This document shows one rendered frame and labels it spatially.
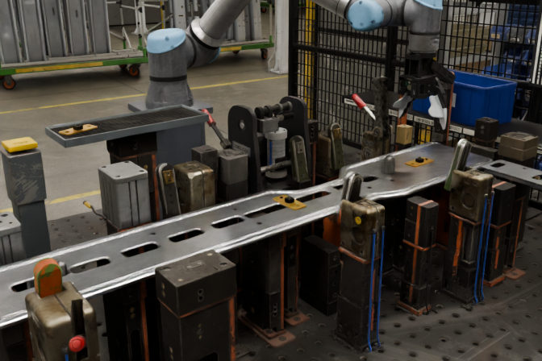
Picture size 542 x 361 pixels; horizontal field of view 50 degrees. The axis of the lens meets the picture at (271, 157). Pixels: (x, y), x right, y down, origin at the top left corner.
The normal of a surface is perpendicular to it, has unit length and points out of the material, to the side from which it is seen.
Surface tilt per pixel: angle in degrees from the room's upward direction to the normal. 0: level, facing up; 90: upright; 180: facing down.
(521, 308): 0
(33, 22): 86
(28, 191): 90
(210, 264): 0
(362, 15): 90
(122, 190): 90
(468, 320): 0
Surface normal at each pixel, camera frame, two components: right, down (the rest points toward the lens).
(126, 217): 0.61, 0.26
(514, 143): -0.79, 0.18
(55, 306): 0.00, -0.95
